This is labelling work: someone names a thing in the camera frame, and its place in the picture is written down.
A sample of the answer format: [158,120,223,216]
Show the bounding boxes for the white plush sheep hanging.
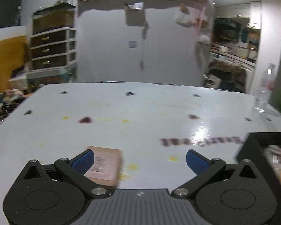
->
[197,34,210,45]

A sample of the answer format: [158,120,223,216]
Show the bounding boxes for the clear water bottle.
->
[255,63,276,112]

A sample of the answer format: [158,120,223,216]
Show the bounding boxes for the brown cardboard box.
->
[84,146,123,188]

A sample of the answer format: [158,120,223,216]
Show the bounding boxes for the black open storage box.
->
[235,132,281,205]

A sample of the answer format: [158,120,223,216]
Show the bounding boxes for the white drawer cabinet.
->
[30,3,77,82]

